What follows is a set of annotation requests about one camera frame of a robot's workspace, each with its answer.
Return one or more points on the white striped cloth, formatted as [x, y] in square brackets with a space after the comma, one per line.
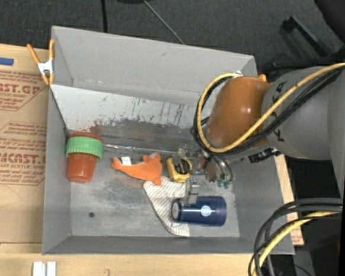
[163, 202]

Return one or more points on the orange toy fish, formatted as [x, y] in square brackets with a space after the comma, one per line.
[146, 169]

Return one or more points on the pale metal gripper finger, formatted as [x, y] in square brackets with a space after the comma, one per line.
[182, 155]
[192, 192]

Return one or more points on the dark blue cylindrical can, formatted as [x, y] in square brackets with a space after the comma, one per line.
[205, 211]

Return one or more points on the yellow tape measure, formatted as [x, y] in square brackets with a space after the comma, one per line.
[175, 174]

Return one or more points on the grey metal bin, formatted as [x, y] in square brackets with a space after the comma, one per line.
[120, 201]

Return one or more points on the brown cardboard board, red print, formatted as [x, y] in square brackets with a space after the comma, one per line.
[14, 181]

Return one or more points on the black cylinder on white bracket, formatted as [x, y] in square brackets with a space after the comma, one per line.
[261, 155]

